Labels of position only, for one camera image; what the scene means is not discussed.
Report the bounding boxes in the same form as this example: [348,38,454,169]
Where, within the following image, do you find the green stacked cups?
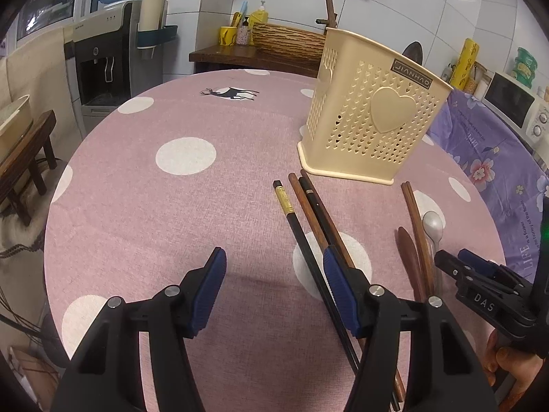
[511,47,538,88]

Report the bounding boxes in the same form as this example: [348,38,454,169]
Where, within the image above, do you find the beige plastic utensil holder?
[298,28,452,185]

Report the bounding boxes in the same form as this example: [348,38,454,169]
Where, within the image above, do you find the black chopstick gold band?
[273,180,359,375]

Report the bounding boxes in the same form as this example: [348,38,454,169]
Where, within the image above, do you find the dark brown chopstick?
[299,169,402,412]

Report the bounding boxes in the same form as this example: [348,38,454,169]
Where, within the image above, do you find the reddish wooden chopstick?
[405,180,436,299]
[400,182,435,301]

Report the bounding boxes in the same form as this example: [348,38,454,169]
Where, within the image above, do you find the dark wooden counter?
[189,45,319,77]

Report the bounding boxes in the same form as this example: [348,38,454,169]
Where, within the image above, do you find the right hand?
[483,329,544,411]

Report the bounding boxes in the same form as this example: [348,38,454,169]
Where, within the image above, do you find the brown wooden chopstick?
[289,173,405,411]

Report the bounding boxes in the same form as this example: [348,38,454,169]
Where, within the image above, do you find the yellow soap bottle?
[248,0,269,46]

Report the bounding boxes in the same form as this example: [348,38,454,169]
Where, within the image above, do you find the yellow roll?
[451,38,479,90]

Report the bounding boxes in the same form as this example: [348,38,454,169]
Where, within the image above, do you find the woven basket sink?
[252,23,326,62]

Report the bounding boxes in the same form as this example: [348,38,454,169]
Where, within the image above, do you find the wooden stool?
[1,110,57,226]

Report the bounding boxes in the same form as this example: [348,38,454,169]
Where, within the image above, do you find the wooden handled metal spoon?
[396,227,427,301]

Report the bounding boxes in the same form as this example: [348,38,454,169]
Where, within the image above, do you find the purple floral cloth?
[428,89,548,282]

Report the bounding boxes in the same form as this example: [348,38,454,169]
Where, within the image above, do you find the yellow mug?
[219,26,238,47]

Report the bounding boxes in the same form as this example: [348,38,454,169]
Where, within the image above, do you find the water dispenser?
[73,0,163,119]

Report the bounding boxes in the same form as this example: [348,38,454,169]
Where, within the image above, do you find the clear plastic spoon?
[422,210,444,295]

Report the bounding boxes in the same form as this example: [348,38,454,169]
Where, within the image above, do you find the white microwave oven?
[482,72,548,150]

